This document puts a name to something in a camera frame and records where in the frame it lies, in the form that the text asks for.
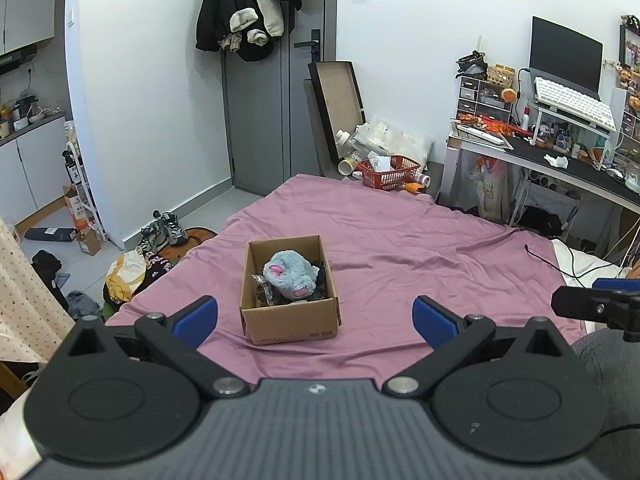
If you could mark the pile of clear plastic bags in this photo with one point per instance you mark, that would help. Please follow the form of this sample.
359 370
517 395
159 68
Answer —
400 137

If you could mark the brown floor mat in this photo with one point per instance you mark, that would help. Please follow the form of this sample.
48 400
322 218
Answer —
197 237

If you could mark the brown cardboard box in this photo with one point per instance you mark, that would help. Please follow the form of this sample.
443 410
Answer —
290 322

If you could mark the grey-blue plush toy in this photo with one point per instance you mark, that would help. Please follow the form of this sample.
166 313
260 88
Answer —
290 275

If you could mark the white blanket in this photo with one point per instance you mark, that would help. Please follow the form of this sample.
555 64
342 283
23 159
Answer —
580 262

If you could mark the cream dotted curtain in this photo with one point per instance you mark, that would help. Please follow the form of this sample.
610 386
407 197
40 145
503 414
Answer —
30 305

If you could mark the orange tool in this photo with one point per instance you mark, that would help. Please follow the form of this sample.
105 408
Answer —
415 188

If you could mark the yellow and white bag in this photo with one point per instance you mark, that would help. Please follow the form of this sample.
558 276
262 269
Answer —
125 275

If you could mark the grey door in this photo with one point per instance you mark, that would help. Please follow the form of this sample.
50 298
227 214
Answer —
300 125

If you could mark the white plastic bottle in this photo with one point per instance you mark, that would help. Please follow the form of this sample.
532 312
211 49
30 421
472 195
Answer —
343 138

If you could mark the grey drawer organizer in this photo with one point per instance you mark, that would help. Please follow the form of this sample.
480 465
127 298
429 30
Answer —
480 100

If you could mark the white shopping bag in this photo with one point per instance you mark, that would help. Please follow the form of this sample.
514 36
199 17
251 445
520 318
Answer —
487 192

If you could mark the person's grey pants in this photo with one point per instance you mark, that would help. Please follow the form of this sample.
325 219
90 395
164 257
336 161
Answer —
615 390

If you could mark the white kitchen cabinet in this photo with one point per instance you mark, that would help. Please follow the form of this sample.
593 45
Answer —
35 170

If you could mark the dark folded package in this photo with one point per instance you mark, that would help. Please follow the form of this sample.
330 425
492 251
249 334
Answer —
50 234

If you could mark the grey sneaker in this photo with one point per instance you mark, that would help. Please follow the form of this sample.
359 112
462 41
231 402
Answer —
175 230
152 235

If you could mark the white keyboard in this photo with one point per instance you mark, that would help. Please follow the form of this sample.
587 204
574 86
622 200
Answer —
575 102

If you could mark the black clothing heap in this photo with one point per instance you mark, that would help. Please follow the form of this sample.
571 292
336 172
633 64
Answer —
46 262

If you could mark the black computer monitor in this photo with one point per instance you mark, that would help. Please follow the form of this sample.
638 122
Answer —
565 55

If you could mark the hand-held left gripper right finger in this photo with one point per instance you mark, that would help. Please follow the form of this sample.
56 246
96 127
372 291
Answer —
433 322

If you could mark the small open cardboard box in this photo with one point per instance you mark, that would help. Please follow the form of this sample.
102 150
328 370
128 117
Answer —
87 242

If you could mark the red plastic basket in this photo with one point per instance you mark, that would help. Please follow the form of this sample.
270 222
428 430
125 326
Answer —
387 177

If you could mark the black hanging jacket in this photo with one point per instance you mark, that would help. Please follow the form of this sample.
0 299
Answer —
225 10

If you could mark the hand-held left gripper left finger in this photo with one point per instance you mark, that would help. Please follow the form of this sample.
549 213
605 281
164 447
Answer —
196 317

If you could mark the dark patterned cloth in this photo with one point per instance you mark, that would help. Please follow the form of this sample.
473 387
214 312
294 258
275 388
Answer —
325 277

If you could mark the yellow-rimmed paper cup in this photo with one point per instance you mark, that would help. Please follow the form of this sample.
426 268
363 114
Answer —
348 165

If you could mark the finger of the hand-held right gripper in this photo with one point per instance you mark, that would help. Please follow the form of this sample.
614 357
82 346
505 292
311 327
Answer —
580 302

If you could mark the grey cloth heap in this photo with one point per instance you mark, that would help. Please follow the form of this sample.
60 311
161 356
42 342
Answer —
82 305

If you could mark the black framed wooden board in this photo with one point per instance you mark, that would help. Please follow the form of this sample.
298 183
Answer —
337 105

